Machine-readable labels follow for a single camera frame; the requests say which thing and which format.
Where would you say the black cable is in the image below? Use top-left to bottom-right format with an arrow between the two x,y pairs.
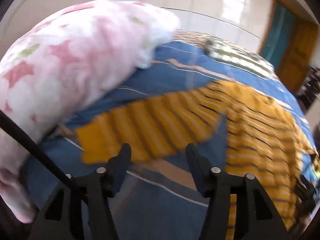
0,110 -> 89,205

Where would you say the yellow striped sweater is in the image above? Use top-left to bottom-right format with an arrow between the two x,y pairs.
75,80 -> 320,240

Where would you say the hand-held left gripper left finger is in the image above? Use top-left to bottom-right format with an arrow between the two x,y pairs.
29,143 -> 132,240

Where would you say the patterned pillow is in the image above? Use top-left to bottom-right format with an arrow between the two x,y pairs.
172,30 -> 275,78

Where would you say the wooden door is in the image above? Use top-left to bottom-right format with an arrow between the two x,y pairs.
259,0 -> 319,93

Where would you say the pink floral quilt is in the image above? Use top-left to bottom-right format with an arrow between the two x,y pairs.
0,0 -> 181,224

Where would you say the cluttered shelf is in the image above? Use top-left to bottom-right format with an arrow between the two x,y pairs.
296,66 -> 320,110

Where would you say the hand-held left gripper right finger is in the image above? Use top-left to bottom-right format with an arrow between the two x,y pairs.
185,144 -> 292,240

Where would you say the blue plaid bedsheet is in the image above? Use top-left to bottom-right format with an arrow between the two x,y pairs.
20,40 -> 320,240

